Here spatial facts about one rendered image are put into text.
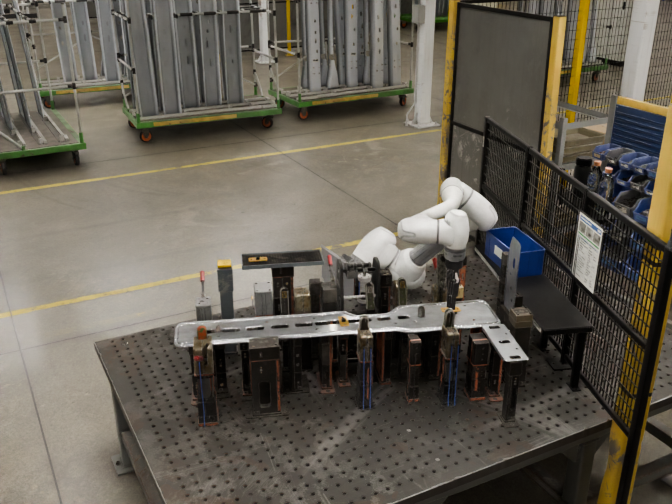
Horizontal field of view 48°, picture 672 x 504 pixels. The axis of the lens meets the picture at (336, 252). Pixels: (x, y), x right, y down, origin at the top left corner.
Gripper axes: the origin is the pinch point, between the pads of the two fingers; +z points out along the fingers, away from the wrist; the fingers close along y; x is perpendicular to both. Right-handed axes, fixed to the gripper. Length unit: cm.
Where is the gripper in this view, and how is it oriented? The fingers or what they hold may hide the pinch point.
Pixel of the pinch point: (451, 301)
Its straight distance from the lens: 330.5
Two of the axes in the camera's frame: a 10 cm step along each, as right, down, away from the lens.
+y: 1.5, 4.0, -9.0
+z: 0.0, 9.1, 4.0
